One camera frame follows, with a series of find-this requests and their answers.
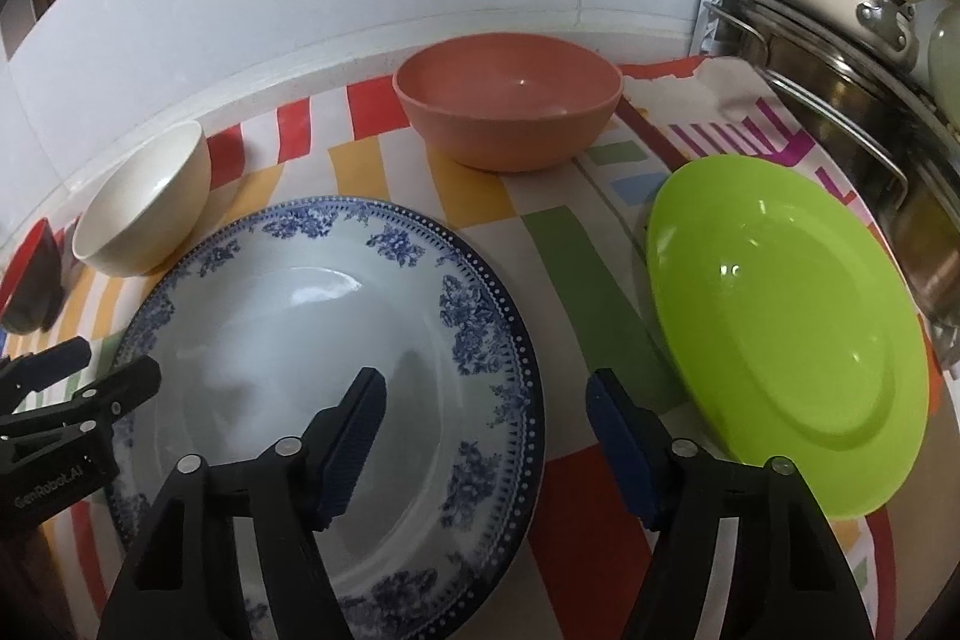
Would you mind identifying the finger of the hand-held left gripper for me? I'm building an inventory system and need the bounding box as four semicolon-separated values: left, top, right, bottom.
0;337;93;414
0;356;163;457

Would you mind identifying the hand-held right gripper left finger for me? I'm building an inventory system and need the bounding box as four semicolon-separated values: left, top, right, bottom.
97;368;388;640

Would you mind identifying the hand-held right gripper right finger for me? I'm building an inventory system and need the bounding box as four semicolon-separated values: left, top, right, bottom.
586;368;878;640

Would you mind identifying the blue floral white plate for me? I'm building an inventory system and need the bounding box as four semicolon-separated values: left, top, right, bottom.
105;195;546;637

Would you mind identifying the green plastic plate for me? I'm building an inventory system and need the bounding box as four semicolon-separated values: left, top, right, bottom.
645;154;931;521

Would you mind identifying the terracotta pink bowl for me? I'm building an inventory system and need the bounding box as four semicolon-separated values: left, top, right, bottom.
393;32;623;172

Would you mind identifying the red and black bowl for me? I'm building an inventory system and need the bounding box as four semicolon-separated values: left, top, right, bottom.
0;218;67;335

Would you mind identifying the cream ceramic bowl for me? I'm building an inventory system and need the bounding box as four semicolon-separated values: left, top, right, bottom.
71;120;212;278

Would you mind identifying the colourful striped cloth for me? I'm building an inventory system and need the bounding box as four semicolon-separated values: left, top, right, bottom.
0;77;901;640

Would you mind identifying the orange pink patterned cloth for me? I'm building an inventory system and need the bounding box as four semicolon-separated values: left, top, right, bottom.
622;56;947;401

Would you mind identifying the large steel pot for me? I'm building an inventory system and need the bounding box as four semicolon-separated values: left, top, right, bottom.
889;160;960;326
709;0;938;214

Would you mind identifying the cream kettle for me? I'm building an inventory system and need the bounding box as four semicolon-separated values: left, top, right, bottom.
896;0;960;124

